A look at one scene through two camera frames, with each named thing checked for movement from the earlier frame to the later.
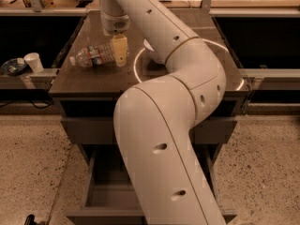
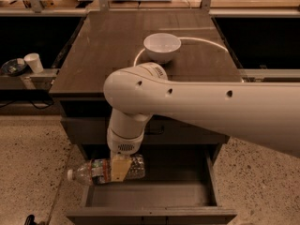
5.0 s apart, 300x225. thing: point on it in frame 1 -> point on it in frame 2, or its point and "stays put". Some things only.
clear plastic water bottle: (97, 54) -> (98, 171)
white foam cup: (34, 61) stays put
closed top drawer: (101, 130) stays put
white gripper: (114, 24) -> (124, 143)
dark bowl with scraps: (14, 67) stays put
